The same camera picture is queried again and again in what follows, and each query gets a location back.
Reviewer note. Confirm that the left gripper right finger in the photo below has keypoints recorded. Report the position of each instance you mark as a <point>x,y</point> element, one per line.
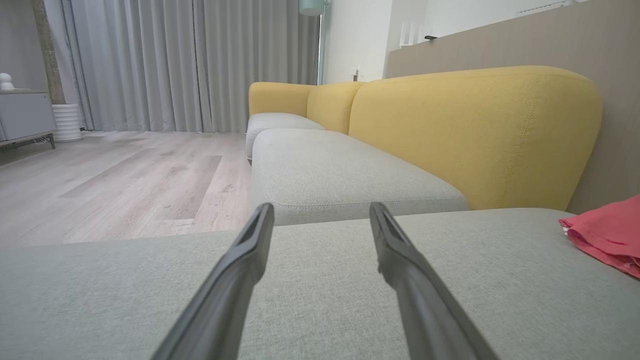
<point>425,305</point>

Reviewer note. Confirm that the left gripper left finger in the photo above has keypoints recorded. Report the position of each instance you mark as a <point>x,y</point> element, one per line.
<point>225,295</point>

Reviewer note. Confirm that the medium grey sofa seat cushion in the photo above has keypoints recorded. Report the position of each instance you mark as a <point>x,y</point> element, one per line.
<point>335,175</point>

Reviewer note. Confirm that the wide yellow sofa backrest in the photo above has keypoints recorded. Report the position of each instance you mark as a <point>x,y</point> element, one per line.
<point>465,135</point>

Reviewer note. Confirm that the small grey sofa seat cushion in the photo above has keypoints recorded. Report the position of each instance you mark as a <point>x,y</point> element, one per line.
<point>275,122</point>

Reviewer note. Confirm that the red Bulls shorts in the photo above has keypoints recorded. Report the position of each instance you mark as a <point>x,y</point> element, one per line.
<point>610,230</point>

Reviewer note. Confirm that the yellow sofa corner backrest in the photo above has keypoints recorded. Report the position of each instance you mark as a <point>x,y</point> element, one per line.
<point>277,97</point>

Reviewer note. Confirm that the narrow yellow sofa backrest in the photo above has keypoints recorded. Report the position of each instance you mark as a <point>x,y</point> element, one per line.
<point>332,105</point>

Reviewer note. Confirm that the white ribbed planter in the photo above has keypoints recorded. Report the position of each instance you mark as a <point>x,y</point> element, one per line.
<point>67,122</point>

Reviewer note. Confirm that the grey pleated curtain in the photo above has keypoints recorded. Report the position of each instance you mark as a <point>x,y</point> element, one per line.
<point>150,60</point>

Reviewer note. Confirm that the grey cabinet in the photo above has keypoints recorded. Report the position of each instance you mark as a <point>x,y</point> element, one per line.
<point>25,115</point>

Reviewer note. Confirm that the brown plant trunk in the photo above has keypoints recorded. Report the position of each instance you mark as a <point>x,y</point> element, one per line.
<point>49,50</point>

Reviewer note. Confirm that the teal shade floor lamp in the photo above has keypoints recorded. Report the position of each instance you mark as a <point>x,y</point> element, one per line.
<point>312,6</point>

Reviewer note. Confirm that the white round ornament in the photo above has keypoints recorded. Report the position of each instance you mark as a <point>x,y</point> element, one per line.
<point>6,81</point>

